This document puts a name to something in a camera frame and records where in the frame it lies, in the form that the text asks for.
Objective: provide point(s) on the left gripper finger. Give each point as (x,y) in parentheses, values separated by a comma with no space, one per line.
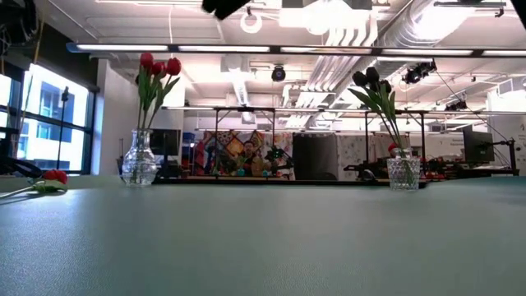
(224,8)

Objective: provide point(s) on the orange artificial tulip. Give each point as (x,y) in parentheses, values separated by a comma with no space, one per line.
(55,177)

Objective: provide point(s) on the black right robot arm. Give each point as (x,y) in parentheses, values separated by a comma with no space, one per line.
(524,10)

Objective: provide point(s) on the round clear glass vase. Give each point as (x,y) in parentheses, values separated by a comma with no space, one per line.
(139,164)

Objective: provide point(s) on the faceted clear glass vase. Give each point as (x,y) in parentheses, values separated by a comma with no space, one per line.
(404,174)

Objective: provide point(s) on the black crossbar with light strips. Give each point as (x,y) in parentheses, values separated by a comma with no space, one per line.
(230,49)

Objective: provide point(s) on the blue storage bin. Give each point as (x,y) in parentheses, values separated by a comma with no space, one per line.
(189,137)

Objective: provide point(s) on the long background light bar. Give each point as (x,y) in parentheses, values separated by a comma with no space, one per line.
(312,109)

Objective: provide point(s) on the colourful patchwork cloth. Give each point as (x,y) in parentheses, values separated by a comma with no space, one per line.
(224,144)

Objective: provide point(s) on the black computer monitor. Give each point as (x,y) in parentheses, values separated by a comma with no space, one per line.
(478,147)
(164,141)

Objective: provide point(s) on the person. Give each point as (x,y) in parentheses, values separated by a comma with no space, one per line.
(248,158)
(392,148)

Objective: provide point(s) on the black partition panel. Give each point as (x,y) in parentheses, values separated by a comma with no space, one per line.
(314,156)

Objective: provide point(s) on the white patterned cloth panel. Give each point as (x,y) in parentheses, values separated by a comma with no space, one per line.
(353,150)

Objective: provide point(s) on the black tripod stand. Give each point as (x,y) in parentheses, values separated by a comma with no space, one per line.
(61,123)

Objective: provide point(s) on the large black framed window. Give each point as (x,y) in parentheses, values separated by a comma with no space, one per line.
(53,135)

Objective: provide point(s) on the green table mat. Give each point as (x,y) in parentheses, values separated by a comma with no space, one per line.
(287,246)

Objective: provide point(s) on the black round ceiling camera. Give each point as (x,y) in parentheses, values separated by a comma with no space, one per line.
(278,74)

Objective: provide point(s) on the black background rig frame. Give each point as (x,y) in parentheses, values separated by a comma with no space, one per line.
(216,144)
(423,140)

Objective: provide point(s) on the black table frame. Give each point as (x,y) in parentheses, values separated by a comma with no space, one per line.
(279,181)

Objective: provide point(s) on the silver ceiling duct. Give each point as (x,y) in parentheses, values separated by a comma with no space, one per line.
(404,37)

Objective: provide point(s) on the black ceiling camera cluster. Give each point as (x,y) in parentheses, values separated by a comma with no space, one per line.
(415,74)

